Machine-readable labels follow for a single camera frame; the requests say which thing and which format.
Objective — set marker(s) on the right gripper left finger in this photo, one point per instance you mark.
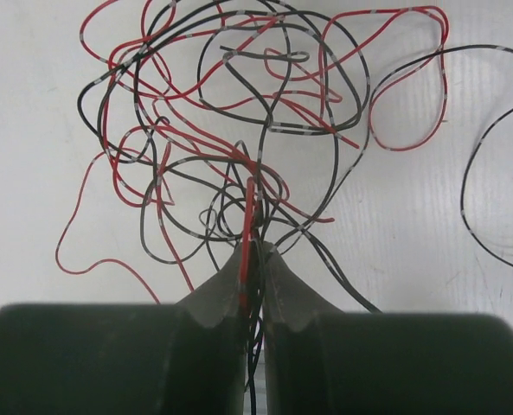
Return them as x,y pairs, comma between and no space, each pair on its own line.
217,301

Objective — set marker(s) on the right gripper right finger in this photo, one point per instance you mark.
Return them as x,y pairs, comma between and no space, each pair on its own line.
289,301

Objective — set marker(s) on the red orange wire ball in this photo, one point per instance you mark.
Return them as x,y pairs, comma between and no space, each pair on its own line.
183,122

